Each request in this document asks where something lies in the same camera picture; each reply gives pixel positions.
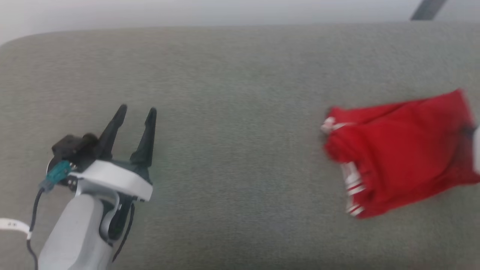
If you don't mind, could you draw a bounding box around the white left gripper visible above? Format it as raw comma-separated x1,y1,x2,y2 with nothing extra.
69,104,157,203

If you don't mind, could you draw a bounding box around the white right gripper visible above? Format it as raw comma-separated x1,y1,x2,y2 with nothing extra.
473,126,480,175

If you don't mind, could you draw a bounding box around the red garment with white trim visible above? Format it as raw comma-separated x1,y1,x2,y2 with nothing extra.
321,89,480,219

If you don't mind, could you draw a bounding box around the grey fabric sofa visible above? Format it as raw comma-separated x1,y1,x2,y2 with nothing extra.
0,21,480,270

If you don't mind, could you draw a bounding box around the thin black looped cable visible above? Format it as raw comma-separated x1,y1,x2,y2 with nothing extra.
112,202,135,263

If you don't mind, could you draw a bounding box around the white cable label tag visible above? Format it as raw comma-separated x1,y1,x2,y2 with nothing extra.
0,218,33,240

